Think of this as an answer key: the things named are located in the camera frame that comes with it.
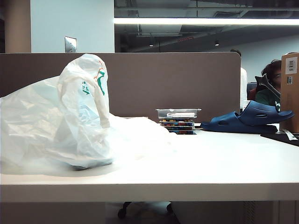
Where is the white printed plastic shopping bag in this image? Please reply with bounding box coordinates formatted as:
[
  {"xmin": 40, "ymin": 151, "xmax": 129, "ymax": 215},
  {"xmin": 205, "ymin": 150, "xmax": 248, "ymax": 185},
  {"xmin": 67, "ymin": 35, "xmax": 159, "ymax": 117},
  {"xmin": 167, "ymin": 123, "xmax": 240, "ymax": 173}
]
[{"xmin": 0, "ymin": 53, "xmax": 178, "ymax": 175}]

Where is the ceiling light strip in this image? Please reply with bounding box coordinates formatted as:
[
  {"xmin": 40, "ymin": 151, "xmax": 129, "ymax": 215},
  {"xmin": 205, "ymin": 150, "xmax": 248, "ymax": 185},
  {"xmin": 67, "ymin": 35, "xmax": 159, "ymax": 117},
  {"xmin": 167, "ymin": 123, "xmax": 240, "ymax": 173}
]
[{"xmin": 114, "ymin": 17, "xmax": 299, "ymax": 25}]

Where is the black mat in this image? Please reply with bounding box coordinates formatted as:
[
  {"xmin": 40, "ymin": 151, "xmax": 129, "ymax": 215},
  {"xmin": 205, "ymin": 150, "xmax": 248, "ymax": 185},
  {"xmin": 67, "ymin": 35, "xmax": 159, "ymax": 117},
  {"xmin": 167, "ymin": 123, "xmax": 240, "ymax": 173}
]
[{"xmin": 260, "ymin": 130, "xmax": 299, "ymax": 147}]

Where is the blue rubber slipper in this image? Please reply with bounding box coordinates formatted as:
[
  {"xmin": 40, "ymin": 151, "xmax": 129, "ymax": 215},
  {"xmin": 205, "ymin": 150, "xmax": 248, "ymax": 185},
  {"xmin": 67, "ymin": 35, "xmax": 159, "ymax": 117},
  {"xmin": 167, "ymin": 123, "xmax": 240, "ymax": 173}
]
[{"xmin": 200, "ymin": 100, "xmax": 295, "ymax": 135}]

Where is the metal wall switch plate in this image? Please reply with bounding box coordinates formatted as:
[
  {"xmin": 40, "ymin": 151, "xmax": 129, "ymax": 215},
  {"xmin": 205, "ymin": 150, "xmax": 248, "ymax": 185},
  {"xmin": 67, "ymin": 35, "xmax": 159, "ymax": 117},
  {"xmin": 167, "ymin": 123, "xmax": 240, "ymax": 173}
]
[{"xmin": 64, "ymin": 36, "xmax": 78, "ymax": 53}]

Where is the colourful flat game box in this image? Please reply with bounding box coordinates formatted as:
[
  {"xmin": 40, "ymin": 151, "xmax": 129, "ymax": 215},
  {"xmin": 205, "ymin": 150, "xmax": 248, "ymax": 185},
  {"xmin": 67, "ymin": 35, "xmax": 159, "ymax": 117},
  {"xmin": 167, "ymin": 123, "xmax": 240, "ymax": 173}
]
[
  {"xmin": 168, "ymin": 130, "xmax": 197, "ymax": 135},
  {"xmin": 159, "ymin": 118, "xmax": 195, "ymax": 124},
  {"xmin": 163, "ymin": 126, "xmax": 195, "ymax": 131},
  {"xmin": 161, "ymin": 122, "xmax": 196, "ymax": 127}
]

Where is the brown cardboard box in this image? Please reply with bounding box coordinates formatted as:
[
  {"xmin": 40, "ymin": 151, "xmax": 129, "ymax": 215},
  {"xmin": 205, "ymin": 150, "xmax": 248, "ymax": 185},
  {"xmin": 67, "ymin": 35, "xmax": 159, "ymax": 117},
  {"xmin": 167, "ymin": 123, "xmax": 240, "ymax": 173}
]
[{"xmin": 279, "ymin": 51, "xmax": 299, "ymax": 133}]

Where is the person in green shirt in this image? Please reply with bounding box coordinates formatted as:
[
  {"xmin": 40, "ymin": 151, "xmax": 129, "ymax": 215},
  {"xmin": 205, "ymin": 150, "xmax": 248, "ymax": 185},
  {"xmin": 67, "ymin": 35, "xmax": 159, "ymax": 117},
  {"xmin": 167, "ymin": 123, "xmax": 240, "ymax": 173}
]
[{"xmin": 254, "ymin": 59, "xmax": 283, "ymax": 112}]

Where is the brown desk partition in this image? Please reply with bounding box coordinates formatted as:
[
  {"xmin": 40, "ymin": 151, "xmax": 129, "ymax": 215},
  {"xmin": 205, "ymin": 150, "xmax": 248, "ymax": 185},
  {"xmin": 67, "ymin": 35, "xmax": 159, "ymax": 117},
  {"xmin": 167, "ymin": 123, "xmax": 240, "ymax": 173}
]
[{"xmin": 0, "ymin": 51, "xmax": 242, "ymax": 117}]

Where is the silver foil packet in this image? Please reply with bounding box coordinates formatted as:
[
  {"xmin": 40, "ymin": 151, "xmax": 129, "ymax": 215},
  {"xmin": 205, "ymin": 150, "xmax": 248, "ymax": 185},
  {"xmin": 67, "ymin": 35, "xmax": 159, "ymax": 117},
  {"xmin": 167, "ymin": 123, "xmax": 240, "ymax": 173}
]
[{"xmin": 284, "ymin": 129, "xmax": 299, "ymax": 140}]

